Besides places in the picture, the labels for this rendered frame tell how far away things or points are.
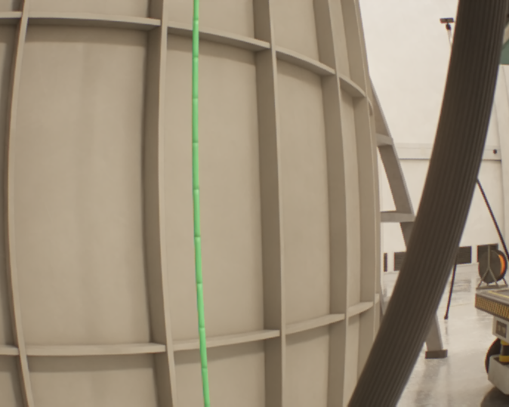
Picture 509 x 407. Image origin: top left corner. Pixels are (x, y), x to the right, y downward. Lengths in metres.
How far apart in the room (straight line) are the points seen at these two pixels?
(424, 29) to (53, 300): 9.15
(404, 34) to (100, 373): 9.00
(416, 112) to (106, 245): 8.66
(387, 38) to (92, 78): 8.80
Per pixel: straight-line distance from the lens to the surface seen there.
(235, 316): 0.92
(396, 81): 9.38
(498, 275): 6.11
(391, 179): 2.88
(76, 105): 0.80
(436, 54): 9.68
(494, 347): 2.16
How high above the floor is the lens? 0.52
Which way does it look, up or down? 3 degrees up
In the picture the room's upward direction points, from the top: 2 degrees counter-clockwise
